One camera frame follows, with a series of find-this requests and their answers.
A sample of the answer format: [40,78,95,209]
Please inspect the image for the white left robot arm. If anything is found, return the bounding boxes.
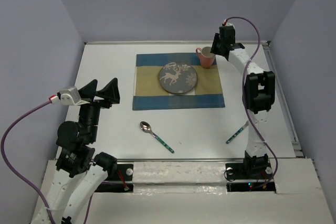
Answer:
[32,78,120,223]

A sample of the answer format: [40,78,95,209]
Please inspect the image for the spoon with teal handle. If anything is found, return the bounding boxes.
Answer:
[140,121,175,154]

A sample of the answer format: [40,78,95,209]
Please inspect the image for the pink mug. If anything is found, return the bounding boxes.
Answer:
[196,46,215,69]

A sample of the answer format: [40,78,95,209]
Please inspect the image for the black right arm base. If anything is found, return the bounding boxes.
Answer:
[223,162,276,193]

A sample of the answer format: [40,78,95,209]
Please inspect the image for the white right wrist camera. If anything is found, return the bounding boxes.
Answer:
[222,19,235,27]

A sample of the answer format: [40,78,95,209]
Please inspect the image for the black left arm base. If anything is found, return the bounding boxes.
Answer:
[95,163,134,193]

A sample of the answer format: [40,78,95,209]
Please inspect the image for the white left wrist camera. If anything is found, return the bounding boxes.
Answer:
[49,86,88,106]

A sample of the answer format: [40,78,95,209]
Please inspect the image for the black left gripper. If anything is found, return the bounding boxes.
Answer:
[78,76,121,141]

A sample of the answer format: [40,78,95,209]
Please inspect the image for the fork with teal handle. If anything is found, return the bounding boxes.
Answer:
[226,121,249,144]

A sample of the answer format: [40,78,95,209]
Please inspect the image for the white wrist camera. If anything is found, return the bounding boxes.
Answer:
[222,19,235,27]
[49,86,88,106]

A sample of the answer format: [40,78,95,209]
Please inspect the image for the grey reindeer plate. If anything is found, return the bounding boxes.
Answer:
[158,62,198,94]

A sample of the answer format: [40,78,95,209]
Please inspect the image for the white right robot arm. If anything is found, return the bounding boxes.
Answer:
[211,25,275,182]

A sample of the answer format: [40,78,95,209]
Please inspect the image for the blue and tan cloth placemat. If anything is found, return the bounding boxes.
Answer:
[132,52,225,111]

